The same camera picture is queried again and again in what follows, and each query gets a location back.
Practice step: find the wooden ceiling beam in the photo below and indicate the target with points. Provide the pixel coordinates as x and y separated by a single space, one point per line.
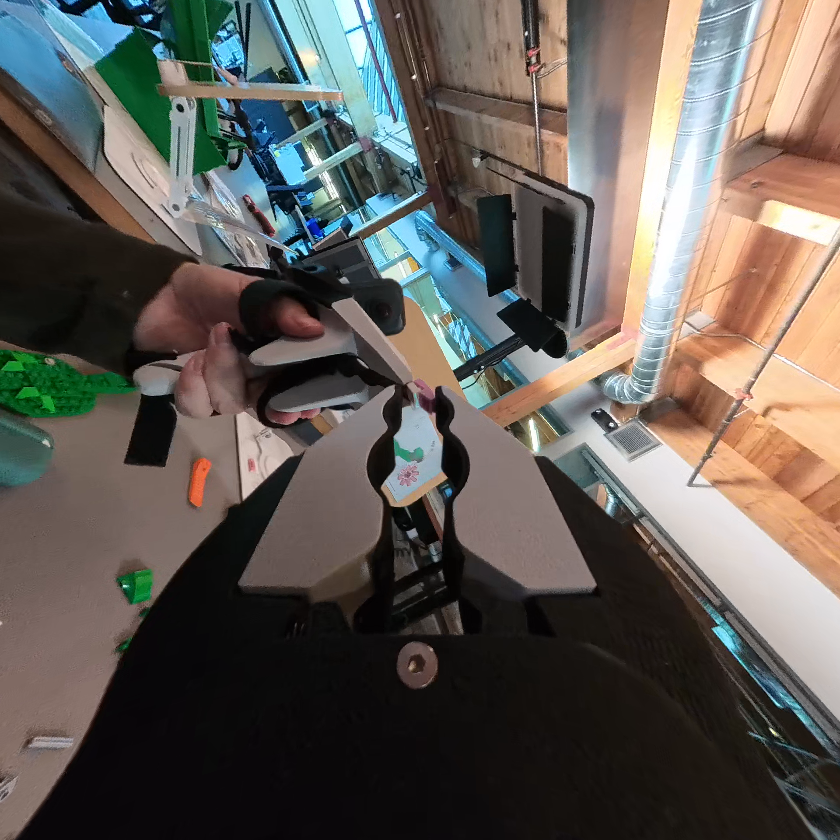
558 387

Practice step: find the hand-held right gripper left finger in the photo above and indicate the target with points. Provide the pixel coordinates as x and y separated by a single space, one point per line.
315 525

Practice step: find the person's left hand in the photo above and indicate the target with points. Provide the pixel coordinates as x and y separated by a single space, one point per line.
190 315

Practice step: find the teal case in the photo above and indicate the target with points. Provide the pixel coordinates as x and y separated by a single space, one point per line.
19 449

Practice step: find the large green board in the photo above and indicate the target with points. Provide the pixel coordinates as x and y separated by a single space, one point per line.
138 72

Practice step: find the grey desk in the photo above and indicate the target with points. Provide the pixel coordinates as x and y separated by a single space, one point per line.
65 558

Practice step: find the wall air vent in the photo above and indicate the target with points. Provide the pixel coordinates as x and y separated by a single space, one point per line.
633 439

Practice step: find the pink curved slope brick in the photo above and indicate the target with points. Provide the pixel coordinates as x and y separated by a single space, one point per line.
424 394

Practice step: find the orange brick separator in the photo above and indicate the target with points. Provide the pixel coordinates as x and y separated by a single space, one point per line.
199 482

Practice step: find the grey bar piece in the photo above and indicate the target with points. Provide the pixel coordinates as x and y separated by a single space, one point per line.
49 743

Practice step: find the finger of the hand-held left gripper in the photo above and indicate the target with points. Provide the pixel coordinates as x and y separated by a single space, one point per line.
371 334

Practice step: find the black ceiling-mounted unit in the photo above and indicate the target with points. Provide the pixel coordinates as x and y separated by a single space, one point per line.
558 262

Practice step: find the group of green toy bricks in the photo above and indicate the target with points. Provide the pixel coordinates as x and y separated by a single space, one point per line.
134 584

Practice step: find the bright green object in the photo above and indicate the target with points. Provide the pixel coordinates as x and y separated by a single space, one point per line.
39 387

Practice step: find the silver ceiling duct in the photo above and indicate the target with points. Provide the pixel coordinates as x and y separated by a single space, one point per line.
695 197

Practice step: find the wood-edged side desk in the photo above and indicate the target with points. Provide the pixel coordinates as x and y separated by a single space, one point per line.
131 190

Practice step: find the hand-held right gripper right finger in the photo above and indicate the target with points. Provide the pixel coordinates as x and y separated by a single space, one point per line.
518 525

